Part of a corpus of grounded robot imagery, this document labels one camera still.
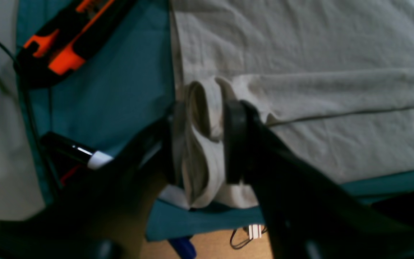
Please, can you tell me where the orange black utility knife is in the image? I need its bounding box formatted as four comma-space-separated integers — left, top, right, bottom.
17, 0, 136, 89

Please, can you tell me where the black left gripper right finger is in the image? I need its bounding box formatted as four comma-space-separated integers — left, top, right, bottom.
223, 100, 414, 259

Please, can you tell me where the beige T-shirt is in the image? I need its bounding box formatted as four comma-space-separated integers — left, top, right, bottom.
168, 0, 414, 209

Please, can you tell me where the blue table cloth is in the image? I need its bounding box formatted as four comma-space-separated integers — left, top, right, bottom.
31, 0, 414, 241

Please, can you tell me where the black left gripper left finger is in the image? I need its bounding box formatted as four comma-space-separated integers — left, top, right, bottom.
0, 102, 185, 259

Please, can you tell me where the black white marker pen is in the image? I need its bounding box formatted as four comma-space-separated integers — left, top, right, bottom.
40, 132, 114, 170

